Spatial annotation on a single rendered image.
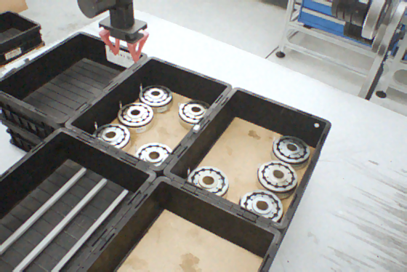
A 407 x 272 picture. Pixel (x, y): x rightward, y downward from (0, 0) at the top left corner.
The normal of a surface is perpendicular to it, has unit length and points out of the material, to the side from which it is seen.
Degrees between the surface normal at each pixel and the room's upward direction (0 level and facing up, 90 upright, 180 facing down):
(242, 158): 0
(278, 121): 90
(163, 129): 0
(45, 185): 0
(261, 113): 90
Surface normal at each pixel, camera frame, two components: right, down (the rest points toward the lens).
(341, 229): 0.06, -0.73
